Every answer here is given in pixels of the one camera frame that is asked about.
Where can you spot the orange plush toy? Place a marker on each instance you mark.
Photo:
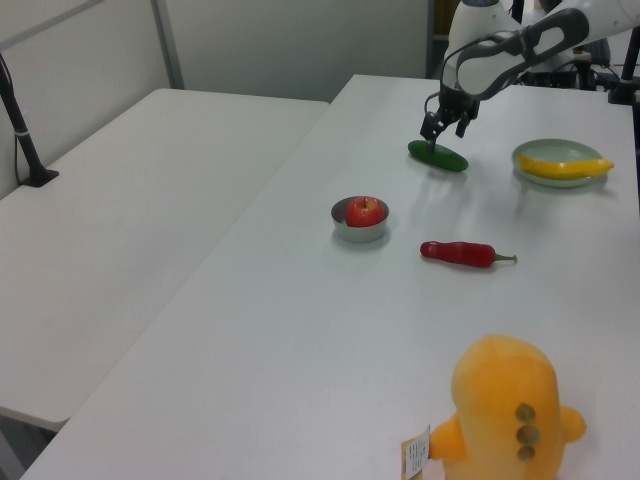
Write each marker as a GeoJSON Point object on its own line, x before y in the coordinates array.
{"type": "Point", "coordinates": [500, 400]}

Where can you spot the red apple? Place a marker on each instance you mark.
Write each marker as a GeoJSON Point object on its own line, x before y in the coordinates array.
{"type": "Point", "coordinates": [365, 212]}

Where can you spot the white paper tag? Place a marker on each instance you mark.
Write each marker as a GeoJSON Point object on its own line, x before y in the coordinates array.
{"type": "Point", "coordinates": [415, 452]}

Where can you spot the pale green plate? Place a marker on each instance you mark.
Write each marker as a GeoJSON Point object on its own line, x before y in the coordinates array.
{"type": "Point", "coordinates": [555, 149]}

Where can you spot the black camera stand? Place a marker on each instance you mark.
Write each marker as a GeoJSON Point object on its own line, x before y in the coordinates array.
{"type": "Point", "coordinates": [625, 75]}
{"type": "Point", "coordinates": [25, 140]}

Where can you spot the grey metal bowl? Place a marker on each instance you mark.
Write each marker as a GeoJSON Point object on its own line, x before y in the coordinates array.
{"type": "Point", "coordinates": [360, 234]}

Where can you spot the grey metal partition post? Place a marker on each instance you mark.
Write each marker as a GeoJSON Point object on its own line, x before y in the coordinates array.
{"type": "Point", "coordinates": [167, 45]}

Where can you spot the green cucumber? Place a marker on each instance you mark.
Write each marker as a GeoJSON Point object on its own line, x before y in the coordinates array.
{"type": "Point", "coordinates": [447, 159]}

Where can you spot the red chili pepper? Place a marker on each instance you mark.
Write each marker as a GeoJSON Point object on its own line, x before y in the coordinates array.
{"type": "Point", "coordinates": [460, 254]}

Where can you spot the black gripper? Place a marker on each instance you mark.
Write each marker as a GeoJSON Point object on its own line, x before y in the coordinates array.
{"type": "Point", "coordinates": [456, 104]}

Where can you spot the white folding table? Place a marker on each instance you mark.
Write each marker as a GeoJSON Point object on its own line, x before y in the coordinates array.
{"type": "Point", "coordinates": [125, 200]}

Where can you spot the black electronic equipment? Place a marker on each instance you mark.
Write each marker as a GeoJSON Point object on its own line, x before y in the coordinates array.
{"type": "Point", "coordinates": [555, 77]}

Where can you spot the yellow banana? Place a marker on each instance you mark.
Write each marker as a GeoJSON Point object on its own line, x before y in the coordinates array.
{"type": "Point", "coordinates": [560, 170]}

